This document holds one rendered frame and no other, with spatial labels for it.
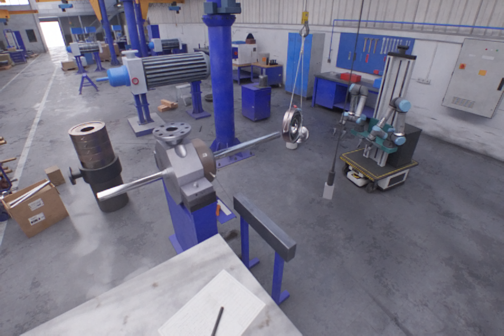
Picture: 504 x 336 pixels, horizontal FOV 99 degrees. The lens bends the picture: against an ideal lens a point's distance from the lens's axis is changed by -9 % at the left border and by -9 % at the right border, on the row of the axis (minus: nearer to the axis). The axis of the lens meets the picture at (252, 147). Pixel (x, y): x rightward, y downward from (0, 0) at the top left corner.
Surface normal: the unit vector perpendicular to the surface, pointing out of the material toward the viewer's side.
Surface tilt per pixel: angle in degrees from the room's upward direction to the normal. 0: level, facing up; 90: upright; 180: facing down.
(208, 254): 0
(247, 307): 0
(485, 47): 90
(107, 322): 0
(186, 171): 45
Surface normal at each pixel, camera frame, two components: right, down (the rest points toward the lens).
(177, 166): 0.43, -0.35
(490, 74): -0.81, 0.28
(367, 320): 0.00, -0.88
